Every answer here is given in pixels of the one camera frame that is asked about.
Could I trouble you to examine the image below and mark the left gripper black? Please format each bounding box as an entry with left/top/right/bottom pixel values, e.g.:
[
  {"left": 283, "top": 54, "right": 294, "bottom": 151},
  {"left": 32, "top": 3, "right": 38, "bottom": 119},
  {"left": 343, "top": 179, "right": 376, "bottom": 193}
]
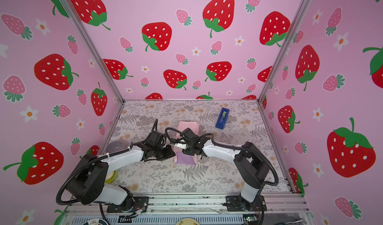
[{"left": 154, "top": 144, "right": 178, "bottom": 160}]

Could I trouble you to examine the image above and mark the purple wrapping paper sheet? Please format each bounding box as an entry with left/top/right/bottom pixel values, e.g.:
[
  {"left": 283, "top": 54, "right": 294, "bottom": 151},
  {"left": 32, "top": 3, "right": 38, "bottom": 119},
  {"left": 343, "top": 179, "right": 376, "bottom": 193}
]
[{"left": 174, "top": 121, "right": 200, "bottom": 166}]

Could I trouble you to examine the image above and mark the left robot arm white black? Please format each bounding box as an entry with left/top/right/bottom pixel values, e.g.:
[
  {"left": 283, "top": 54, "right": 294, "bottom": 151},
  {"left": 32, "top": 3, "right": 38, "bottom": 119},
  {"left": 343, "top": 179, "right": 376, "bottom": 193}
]
[{"left": 56, "top": 131, "right": 176, "bottom": 211}]

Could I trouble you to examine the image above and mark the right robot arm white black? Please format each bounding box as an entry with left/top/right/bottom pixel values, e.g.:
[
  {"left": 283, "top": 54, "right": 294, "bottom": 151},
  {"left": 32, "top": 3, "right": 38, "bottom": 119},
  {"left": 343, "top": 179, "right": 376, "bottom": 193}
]
[{"left": 170, "top": 128, "right": 279, "bottom": 211}]

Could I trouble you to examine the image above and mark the blue tape dispenser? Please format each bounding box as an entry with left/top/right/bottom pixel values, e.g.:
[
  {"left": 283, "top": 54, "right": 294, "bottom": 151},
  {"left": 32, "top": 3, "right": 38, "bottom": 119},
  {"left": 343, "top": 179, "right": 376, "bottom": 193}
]
[{"left": 215, "top": 108, "right": 229, "bottom": 130}]

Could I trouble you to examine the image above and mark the grey round lid disc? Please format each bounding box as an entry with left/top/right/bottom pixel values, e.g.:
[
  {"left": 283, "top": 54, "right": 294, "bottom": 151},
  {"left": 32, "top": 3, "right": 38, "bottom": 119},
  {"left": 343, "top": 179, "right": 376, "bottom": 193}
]
[{"left": 105, "top": 140, "right": 125, "bottom": 154}]

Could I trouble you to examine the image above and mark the yellow-green tape roll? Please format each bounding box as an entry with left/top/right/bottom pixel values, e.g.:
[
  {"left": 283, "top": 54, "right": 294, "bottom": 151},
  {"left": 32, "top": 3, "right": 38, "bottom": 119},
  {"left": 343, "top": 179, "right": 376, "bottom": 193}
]
[{"left": 105, "top": 171, "right": 117, "bottom": 184}]

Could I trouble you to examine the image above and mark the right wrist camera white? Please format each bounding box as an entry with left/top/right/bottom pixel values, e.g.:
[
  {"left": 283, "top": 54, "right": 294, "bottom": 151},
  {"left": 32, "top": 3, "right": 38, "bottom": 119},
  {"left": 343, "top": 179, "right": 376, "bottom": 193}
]
[{"left": 175, "top": 143, "right": 187, "bottom": 149}]

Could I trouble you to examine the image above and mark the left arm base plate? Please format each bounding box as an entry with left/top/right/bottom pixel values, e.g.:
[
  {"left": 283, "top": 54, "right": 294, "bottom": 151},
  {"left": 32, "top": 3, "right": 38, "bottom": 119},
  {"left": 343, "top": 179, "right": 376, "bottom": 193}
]
[{"left": 107, "top": 196, "right": 149, "bottom": 214}]

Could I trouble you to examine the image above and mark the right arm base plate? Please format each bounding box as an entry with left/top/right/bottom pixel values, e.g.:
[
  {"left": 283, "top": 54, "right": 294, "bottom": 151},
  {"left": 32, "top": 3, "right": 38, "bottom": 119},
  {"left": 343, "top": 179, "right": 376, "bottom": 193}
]
[{"left": 222, "top": 195, "right": 267, "bottom": 212}]

